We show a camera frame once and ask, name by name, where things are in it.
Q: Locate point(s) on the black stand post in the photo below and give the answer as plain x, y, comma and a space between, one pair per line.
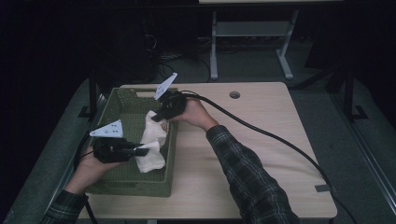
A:
348, 93
92, 93

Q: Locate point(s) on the grey tape strip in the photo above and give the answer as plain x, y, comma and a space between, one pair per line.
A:
322, 188

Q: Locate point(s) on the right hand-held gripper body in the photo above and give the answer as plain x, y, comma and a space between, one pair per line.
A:
172, 104

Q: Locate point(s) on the person's right hand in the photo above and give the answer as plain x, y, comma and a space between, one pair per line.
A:
194, 113

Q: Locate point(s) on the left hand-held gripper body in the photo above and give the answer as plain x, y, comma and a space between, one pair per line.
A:
110, 149

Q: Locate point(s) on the person's left hand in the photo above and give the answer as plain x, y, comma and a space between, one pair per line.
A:
90, 169

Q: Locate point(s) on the green woven basket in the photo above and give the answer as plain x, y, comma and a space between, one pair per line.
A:
130, 124

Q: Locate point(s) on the cream cloth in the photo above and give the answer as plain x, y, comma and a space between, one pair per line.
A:
154, 143

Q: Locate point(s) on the white metal table frame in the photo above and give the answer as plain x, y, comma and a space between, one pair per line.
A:
252, 29

